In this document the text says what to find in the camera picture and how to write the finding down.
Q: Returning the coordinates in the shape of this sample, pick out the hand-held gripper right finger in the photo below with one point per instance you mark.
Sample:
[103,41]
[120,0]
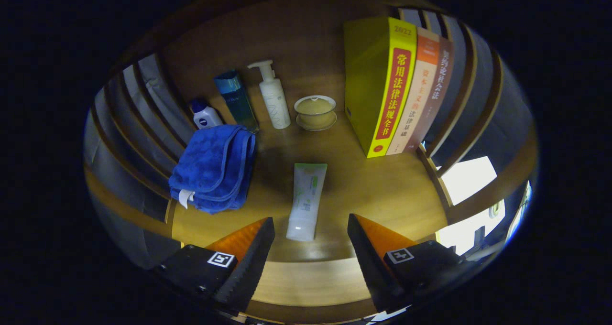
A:
[370,263]

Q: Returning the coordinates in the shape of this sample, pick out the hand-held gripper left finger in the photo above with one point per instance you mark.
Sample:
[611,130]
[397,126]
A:
[248,263]

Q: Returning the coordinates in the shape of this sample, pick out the white cosmetic tube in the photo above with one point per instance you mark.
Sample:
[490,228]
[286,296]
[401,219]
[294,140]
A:
[306,200]

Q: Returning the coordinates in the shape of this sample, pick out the wooden countertop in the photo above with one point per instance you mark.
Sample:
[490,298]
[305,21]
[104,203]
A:
[373,196]

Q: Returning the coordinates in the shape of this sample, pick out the wooden cabinet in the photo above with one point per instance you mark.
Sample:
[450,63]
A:
[306,33]

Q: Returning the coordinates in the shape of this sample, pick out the blue folded towel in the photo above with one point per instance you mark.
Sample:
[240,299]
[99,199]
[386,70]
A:
[213,167]

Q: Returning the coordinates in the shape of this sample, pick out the pale green tape dispenser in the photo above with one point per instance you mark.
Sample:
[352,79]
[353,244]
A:
[495,210]

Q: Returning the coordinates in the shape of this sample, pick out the beige saucer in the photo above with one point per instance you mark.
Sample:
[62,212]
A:
[316,126]

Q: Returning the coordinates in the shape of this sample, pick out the small white blue-capped bottle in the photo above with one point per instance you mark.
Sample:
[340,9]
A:
[206,117]

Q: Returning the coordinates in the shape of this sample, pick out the teal bottle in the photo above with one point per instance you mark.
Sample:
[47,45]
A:
[236,100]

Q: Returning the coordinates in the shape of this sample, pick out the beige lidded teacup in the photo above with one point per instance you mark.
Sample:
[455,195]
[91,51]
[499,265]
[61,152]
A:
[314,107]

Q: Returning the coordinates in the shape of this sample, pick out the white pump bottle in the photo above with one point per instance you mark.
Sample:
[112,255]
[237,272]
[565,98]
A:
[273,98]

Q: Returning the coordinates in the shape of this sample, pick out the orange and white book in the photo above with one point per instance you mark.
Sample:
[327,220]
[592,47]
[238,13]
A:
[418,95]

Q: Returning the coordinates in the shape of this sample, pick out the thick yellow book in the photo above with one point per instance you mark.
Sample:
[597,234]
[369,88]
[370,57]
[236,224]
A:
[368,76]

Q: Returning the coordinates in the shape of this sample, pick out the brown book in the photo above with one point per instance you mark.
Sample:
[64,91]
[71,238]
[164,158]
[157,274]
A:
[437,86]

